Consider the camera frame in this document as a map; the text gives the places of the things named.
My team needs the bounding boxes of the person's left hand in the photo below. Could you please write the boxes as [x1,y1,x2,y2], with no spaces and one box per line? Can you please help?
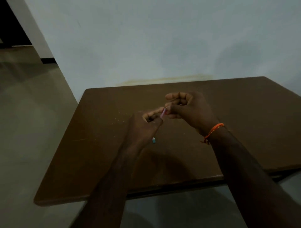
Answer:
[123,107,165,154]

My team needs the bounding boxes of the orange thread bracelet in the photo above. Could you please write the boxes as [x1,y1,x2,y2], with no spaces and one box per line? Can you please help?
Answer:
[201,123,225,145]

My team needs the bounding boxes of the person's right hand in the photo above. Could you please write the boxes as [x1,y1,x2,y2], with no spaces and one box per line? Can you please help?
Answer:
[164,92,219,137]

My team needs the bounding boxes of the person's right forearm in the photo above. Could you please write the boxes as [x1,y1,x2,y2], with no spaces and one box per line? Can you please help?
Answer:
[206,127,301,228]

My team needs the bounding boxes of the person's left forearm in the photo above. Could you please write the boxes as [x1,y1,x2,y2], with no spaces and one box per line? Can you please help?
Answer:
[70,144,151,228]

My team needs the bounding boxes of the pink pen with blue end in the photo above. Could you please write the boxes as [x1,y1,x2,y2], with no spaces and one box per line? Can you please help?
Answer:
[152,108,168,144]

